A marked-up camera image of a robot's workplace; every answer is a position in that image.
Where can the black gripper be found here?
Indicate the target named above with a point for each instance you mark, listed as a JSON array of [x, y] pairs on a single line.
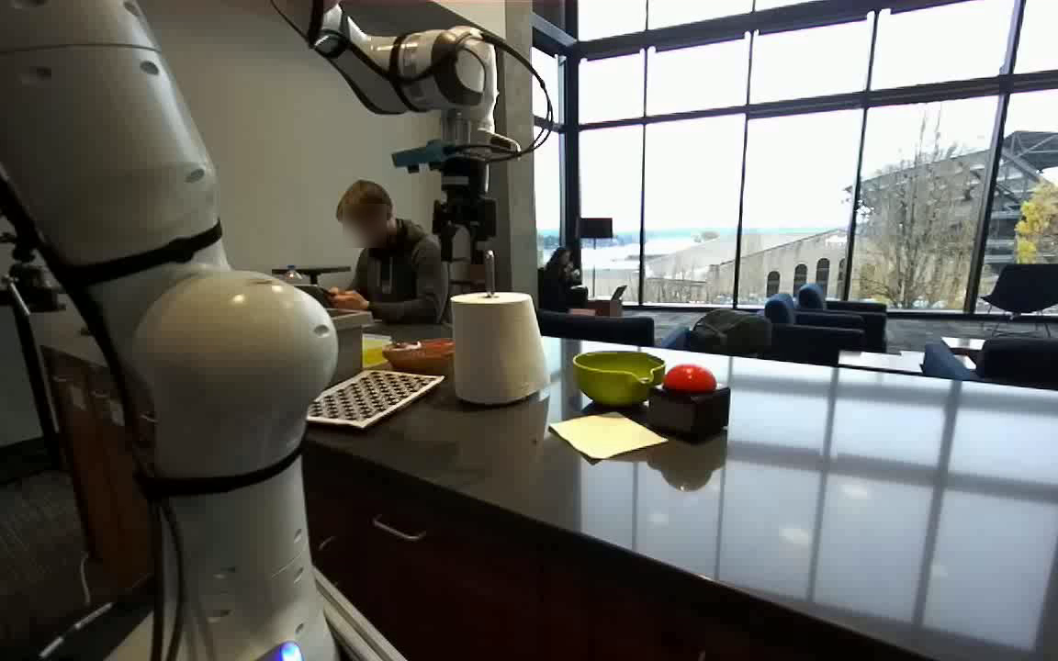
[[466, 206]]

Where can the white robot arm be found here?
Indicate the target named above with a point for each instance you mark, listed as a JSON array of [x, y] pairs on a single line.
[[107, 179]]

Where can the seated person dark hoodie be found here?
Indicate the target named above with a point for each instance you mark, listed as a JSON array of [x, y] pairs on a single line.
[[397, 272]]

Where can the white paper towel roll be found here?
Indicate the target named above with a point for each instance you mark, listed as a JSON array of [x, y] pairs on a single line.
[[498, 350]]

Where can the grey plastic bin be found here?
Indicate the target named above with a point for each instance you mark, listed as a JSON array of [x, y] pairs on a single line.
[[352, 328]]

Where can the yellow cup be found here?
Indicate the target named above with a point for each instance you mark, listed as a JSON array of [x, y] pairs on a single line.
[[372, 350]]

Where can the black white checkerboard sheet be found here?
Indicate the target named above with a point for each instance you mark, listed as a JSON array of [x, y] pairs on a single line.
[[370, 398]]

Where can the green plastic bowl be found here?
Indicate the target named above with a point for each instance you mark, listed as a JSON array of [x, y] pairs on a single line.
[[618, 379]]

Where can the red button black box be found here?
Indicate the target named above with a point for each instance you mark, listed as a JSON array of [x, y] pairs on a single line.
[[688, 404]]

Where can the dark sofa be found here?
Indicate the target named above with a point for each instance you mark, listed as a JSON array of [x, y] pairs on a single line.
[[814, 334]]

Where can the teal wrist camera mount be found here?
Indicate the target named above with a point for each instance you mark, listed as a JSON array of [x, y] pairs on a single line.
[[430, 157]]

